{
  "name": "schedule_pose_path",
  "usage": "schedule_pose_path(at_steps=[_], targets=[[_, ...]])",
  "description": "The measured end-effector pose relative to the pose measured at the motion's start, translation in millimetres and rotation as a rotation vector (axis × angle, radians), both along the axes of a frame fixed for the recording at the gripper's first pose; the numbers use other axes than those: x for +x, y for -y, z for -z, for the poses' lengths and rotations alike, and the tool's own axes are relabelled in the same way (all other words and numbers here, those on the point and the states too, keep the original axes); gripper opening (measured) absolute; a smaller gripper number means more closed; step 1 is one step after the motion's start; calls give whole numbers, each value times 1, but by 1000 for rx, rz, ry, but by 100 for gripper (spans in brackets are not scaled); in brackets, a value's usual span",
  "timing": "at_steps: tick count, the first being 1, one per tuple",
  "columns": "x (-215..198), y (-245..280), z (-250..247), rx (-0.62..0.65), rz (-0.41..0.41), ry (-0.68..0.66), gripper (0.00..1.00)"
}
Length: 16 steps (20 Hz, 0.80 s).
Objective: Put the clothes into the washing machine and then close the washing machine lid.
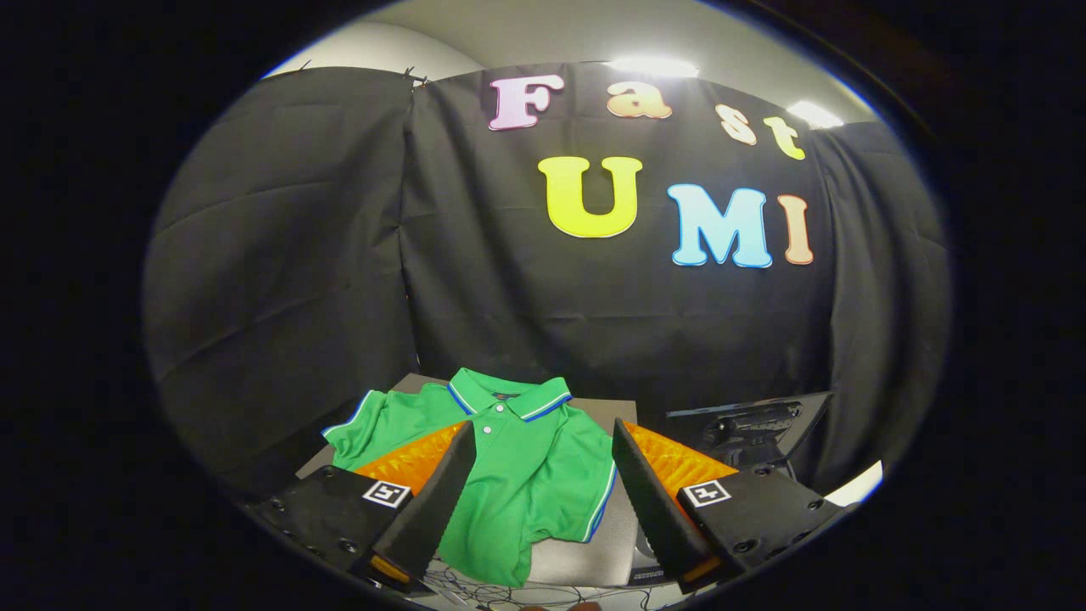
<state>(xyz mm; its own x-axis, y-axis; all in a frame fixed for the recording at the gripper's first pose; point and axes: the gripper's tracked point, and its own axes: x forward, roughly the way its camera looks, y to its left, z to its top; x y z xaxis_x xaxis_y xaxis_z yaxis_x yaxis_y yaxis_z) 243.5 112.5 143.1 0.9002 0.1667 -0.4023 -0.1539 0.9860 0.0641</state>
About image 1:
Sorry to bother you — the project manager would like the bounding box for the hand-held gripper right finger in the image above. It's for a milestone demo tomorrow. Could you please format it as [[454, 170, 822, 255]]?
[[611, 418, 849, 595]]

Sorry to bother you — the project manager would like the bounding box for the grey cabinet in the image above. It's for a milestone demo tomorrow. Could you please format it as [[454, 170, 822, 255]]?
[[293, 373, 639, 586]]

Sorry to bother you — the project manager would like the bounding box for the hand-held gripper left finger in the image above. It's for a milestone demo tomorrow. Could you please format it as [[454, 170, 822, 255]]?
[[253, 420, 478, 595]]

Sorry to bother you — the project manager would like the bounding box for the green polo shirt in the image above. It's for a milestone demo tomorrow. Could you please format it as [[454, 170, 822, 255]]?
[[321, 367, 619, 588]]

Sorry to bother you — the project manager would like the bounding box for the white sheet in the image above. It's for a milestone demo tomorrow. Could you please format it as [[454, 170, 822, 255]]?
[[823, 461, 883, 507]]

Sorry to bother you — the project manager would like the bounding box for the black backdrop cloth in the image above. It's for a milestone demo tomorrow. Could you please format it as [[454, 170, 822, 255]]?
[[143, 64, 951, 502]]

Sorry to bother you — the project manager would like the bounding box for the ceiling light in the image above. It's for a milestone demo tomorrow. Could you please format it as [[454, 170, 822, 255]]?
[[787, 102, 843, 128], [607, 58, 698, 77]]

